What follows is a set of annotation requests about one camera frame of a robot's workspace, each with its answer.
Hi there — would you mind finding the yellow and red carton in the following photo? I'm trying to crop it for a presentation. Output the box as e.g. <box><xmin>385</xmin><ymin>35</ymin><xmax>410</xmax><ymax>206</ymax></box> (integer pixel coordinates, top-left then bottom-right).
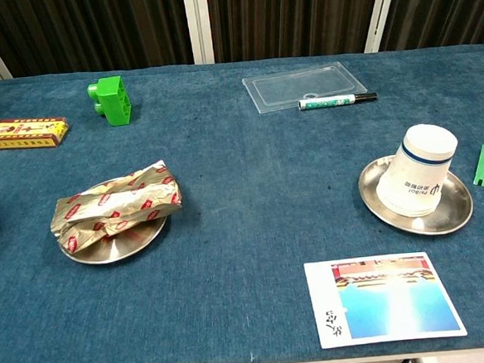
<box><xmin>0</xmin><ymin>114</ymin><xmax>72</xmax><ymax>152</ymax></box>

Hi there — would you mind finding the dark pleated curtain panel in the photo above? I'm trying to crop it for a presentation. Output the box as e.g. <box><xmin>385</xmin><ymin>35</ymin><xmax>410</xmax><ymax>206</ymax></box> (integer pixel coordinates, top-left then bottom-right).
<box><xmin>206</xmin><ymin>0</ymin><xmax>385</xmax><ymax>64</ymax></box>
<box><xmin>376</xmin><ymin>0</ymin><xmax>484</xmax><ymax>52</ymax></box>
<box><xmin>0</xmin><ymin>0</ymin><xmax>196</xmax><ymax>79</ymax></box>

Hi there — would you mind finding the white paper cup blue stripe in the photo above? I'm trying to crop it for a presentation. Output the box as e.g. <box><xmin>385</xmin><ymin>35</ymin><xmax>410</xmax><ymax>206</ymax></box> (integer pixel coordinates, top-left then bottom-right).
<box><xmin>371</xmin><ymin>122</ymin><xmax>463</xmax><ymax>220</ymax></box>

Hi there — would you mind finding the clear plastic sheet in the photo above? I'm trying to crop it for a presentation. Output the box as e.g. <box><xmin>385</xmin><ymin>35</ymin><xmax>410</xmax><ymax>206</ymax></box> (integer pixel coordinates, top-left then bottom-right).
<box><xmin>240</xmin><ymin>59</ymin><xmax>370</xmax><ymax>116</ymax></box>

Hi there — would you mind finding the white marker pen black cap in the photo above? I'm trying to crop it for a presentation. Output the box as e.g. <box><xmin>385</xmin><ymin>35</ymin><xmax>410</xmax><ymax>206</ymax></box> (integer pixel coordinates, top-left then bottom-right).
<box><xmin>297</xmin><ymin>91</ymin><xmax>379</xmax><ymax>112</ymax></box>

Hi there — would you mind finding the photo postcard with blue water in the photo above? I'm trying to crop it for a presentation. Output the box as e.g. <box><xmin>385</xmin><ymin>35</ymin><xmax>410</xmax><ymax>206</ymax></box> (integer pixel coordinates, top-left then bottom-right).
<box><xmin>303</xmin><ymin>249</ymin><xmax>469</xmax><ymax>351</ymax></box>

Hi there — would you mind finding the round stainless steel plate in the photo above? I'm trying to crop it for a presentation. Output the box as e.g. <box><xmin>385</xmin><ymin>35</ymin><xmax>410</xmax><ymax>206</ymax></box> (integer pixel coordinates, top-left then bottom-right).
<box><xmin>356</xmin><ymin>149</ymin><xmax>476</xmax><ymax>240</ymax></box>
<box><xmin>53</xmin><ymin>173</ymin><xmax>172</xmax><ymax>269</ymax></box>

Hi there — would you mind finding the blue table cloth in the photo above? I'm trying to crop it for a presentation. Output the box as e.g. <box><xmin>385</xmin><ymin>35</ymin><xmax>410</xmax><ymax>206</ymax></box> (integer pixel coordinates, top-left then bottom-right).
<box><xmin>0</xmin><ymin>43</ymin><xmax>484</xmax><ymax>363</ymax></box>

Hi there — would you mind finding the gold red snack packet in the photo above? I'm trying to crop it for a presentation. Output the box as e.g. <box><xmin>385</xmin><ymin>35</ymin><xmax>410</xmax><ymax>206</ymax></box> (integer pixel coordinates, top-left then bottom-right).
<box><xmin>46</xmin><ymin>158</ymin><xmax>186</xmax><ymax>256</ymax></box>

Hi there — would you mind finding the green toy building brick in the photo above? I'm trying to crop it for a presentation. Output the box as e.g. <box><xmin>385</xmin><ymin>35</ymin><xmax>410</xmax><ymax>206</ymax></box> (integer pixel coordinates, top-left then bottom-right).
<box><xmin>86</xmin><ymin>75</ymin><xmax>134</xmax><ymax>128</ymax></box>

